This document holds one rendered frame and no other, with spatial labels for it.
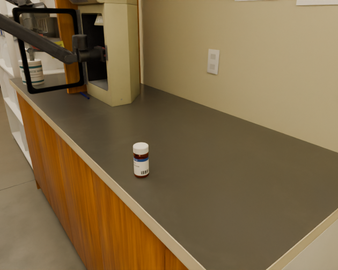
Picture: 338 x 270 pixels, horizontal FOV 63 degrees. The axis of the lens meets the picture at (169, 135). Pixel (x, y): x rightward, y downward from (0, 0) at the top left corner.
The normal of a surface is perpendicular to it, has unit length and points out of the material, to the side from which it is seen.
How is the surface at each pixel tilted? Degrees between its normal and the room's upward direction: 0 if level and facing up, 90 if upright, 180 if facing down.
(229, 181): 0
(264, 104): 90
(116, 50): 90
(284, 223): 1
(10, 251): 0
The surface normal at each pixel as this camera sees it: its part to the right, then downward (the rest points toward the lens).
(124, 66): 0.61, 0.33
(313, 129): -0.80, 0.23
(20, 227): 0.01, -0.91
